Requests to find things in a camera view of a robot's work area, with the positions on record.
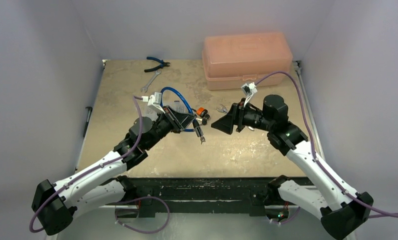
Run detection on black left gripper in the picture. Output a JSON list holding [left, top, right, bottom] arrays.
[[145, 105, 196, 150]]

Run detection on blue cable lock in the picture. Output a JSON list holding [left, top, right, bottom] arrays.
[[160, 86, 204, 138]]

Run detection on orange black padlock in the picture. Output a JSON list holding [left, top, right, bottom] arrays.
[[192, 107, 208, 118]]

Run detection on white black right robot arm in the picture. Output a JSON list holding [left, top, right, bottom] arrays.
[[211, 94, 374, 240]]

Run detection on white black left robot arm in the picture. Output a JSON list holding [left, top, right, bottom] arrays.
[[30, 106, 196, 236]]

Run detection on clear plastic screw organizer box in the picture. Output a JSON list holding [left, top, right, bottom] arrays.
[[142, 100, 188, 120]]

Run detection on large chrome open-end wrench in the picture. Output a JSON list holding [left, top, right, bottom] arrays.
[[216, 104, 229, 114]]

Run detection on small silver open-end wrench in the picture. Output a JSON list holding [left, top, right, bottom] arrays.
[[140, 69, 161, 93]]

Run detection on pink plastic toolbox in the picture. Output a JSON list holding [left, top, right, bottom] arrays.
[[202, 32, 293, 91]]

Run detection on black hammer beside table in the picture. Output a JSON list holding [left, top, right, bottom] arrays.
[[83, 106, 93, 138]]

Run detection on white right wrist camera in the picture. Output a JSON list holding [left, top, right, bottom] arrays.
[[241, 82, 257, 105]]

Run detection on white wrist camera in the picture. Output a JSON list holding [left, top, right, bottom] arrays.
[[241, 82, 257, 105], [140, 92, 164, 114]]

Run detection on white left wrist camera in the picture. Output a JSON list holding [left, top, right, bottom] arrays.
[[140, 92, 164, 114]]

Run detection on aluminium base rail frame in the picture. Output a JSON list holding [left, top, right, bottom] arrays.
[[46, 59, 358, 240]]

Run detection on blue black handled pliers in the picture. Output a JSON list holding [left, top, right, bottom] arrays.
[[143, 56, 171, 73]]

